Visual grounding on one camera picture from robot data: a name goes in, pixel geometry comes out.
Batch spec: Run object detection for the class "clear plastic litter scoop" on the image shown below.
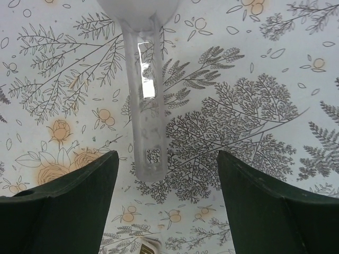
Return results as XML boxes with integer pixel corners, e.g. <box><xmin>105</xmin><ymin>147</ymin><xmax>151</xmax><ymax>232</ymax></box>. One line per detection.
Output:
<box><xmin>98</xmin><ymin>1</ymin><xmax>180</xmax><ymax>182</ymax></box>

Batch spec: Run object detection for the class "brown bag sealing clip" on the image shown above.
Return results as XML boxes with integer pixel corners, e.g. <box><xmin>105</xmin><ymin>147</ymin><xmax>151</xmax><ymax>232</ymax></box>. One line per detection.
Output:
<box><xmin>138</xmin><ymin>238</ymin><xmax>162</xmax><ymax>254</ymax></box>

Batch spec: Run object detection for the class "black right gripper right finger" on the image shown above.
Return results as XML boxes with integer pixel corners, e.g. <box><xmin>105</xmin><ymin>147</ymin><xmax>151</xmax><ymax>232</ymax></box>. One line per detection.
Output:
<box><xmin>217</xmin><ymin>151</ymin><xmax>338</xmax><ymax>254</ymax></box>

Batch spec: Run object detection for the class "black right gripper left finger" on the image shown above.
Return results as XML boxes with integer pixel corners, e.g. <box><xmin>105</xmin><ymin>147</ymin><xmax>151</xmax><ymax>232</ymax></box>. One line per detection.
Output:
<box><xmin>1</xmin><ymin>151</ymin><xmax>119</xmax><ymax>253</ymax></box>

